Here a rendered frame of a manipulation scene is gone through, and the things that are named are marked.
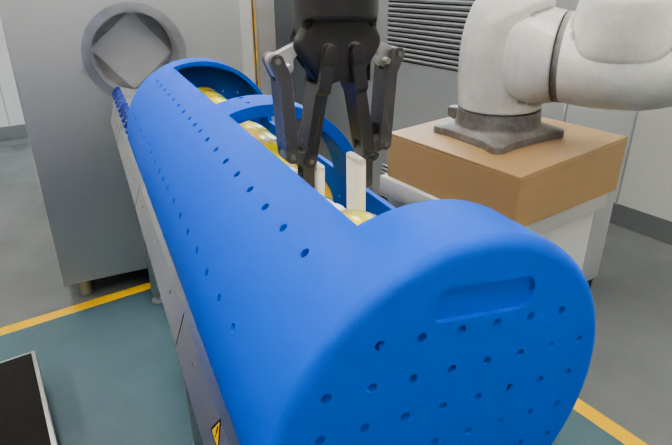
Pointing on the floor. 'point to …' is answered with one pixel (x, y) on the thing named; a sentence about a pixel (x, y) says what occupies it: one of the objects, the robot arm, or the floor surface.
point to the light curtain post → (261, 8)
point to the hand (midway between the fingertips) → (335, 192)
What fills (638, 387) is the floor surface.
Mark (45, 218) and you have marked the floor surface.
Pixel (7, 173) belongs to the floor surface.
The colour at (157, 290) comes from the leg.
